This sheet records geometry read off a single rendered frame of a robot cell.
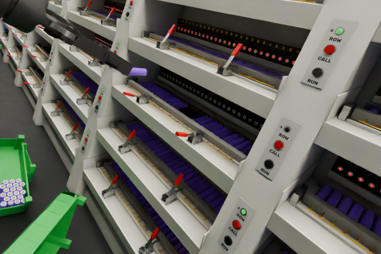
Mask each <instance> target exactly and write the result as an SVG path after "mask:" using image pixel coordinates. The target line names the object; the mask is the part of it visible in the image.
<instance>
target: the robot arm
mask: <svg viewBox="0 0 381 254"><path fill-rule="evenodd" d="M48 4H49V0H0V18H1V17H3V18H2V21H3V22H5V23H6V24H8V25H10V26H12V27H14V28H16V29H18V30H20V31H22V32H24V33H30V32H32V31H33V30H34V29H35V27H36V26H37V25H41V26H43V27H44V30H43V31H44V32H46V33H47V34H48V35H49V36H51V37H54V38H55V39H60V40H62V41H63V42H65V43H67V44H69V45H74V46H76V47H78V48H79V49H81V50H83V51H85V52H87V53H88V54H90V55H92V56H94V57H96V58H97V59H99V60H100V62H99V63H100V64H102V65H103V63H105V64H106V65H108V66H110V67H112V68H114V69H115V70H117V71H119V72H121V73H123V74H124V75H126V76H128V75H129V73H130V72H131V70H132V68H133V66H134V65H132V64H131V63H129V62H128V61H126V60H124V59H123V58H121V57H120V56H118V55H117V54H115V53H113V52H112V51H110V50H109V49H107V48H105V47H103V46H104V44H102V43H100V45H98V44H97V43H96V42H94V41H92V40H90V39H89V38H87V37H85V36H84V35H82V34H81V33H80V30H79V29H77V28H76V27H74V26H72V25H71V24H70V23H68V22H67V20H66V19H64V18H63V17H62V16H60V15H58V14H56V13H53V14H52V15H49V14H47V13H46V8H47V7H48Z"/></svg>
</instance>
